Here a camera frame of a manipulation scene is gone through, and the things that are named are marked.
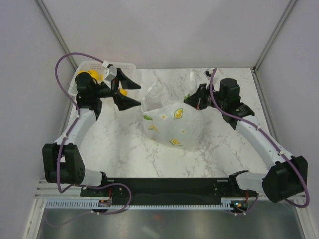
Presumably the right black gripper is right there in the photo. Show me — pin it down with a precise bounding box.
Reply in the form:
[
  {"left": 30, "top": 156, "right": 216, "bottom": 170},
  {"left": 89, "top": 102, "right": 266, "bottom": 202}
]
[{"left": 184, "top": 84, "right": 227, "bottom": 110}]

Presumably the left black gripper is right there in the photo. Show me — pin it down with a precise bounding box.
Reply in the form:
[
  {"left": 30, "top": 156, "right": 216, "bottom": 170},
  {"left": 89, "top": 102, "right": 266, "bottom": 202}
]
[{"left": 92, "top": 69, "right": 141, "bottom": 111}]

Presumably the white lemon-print plastic bag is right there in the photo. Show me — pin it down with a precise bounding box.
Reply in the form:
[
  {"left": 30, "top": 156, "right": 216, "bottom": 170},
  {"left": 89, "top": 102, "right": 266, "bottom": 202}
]
[{"left": 141, "top": 71, "right": 204, "bottom": 148}]

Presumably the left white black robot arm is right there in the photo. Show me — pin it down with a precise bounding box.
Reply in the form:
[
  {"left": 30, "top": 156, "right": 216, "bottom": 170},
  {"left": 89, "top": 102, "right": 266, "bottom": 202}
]
[{"left": 42, "top": 65, "right": 141, "bottom": 196}]

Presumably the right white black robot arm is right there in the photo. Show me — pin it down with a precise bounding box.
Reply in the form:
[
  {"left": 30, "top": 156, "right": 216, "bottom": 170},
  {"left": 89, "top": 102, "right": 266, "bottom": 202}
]
[{"left": 184, "top": 78, "right": 310, "bottom": 208}]

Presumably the small yellow fake citrus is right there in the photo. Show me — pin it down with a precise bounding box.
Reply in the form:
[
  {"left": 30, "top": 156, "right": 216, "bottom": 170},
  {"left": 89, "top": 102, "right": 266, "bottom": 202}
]
[{"left": 119, "top": 88, "right": 128, "bottom": 96}]

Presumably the small yellow fake lemon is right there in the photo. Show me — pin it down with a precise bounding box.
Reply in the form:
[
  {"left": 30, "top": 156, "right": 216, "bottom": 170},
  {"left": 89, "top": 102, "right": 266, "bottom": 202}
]
[{"left": 88, "top": 69, "right": 100, "bottom": 82}]

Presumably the white plastic fruit basket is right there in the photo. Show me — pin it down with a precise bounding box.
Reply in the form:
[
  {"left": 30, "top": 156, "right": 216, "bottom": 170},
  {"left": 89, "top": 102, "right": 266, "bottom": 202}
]
[{"left": 68, "top": 60, "right": 136, "bottom": 96}]

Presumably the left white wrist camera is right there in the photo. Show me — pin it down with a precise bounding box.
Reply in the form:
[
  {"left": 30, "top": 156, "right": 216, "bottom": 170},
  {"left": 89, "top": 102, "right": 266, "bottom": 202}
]
[{"left": 102, "top": 61, "right": 117, "bottom": 87}]

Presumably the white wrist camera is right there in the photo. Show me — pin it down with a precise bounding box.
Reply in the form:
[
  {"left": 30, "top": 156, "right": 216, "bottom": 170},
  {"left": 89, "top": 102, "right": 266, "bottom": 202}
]
[
  {"left": 204, "top": 68, "right": 217, "bottom": 80},
  {"left": 102, "top": 61, "right": 117, "bottom": 87}
]

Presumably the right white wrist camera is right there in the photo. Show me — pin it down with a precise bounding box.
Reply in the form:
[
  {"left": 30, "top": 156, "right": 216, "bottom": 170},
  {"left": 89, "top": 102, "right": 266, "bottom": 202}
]
[{"left": 204, "top": 68, "right": 217, "bottom": 80}]

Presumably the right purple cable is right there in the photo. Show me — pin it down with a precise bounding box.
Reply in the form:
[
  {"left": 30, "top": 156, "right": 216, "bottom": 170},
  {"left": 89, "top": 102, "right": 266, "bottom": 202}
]
[{"left": 209, "top": 68, "right": 310, "bottom": 208}]

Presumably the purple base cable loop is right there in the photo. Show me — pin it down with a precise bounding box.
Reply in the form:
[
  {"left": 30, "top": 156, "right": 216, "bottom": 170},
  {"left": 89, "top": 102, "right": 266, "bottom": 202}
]
[{"left": 93, "top": 183, "right": 135, "bottom": 216}]

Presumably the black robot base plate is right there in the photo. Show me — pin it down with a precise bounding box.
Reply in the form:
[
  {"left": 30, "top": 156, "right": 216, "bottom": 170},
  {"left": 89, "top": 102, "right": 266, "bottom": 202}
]
[{"left": 79, "top": 175, "right": 260, "bottom": 206}]

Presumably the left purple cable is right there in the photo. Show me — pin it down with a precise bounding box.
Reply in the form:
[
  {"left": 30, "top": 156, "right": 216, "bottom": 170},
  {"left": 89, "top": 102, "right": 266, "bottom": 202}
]
[{"left": 54, "top": 52, "right": 110, "bottom": 194}]

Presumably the white slotted cable duct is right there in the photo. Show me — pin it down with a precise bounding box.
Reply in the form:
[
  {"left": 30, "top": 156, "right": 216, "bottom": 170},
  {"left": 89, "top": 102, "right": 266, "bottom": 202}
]
[{"left": 45, "top": 199, "right": 243, "bottom": 210}]

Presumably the left aluminium frame post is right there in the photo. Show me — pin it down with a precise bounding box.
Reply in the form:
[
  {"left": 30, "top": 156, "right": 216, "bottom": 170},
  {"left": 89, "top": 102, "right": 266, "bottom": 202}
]
[{"left": 33, "top": 0, "right": 80, "bottom": 72}]

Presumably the aluminium frame post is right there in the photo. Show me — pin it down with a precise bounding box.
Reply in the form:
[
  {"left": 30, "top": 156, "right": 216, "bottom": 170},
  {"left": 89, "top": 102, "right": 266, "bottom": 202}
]
[
  {"left": 251, "top": 0, "right": 299, "bottom": 74},
  {"left": 33, "top": 0, "right": 80, "bottom": 72}
]

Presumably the right aluminium frame post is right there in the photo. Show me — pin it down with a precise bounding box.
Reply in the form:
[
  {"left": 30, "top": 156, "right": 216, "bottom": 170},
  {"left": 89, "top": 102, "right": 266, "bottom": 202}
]
[{"left": 251, "top": 0, "right": 299, "bottom": 74}]

